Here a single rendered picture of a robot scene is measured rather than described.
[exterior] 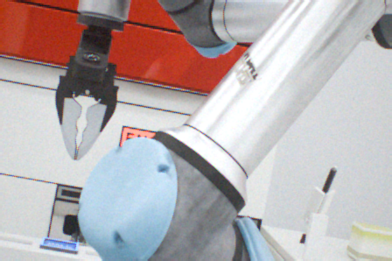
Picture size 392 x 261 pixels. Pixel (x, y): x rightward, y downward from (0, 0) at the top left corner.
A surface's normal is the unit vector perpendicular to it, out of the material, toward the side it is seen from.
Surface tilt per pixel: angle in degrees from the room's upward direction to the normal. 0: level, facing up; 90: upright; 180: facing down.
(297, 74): 86
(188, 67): 90
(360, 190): 90
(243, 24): 122
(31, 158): 90
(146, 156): 66
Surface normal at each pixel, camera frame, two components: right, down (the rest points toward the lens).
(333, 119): 0.10, 0.07
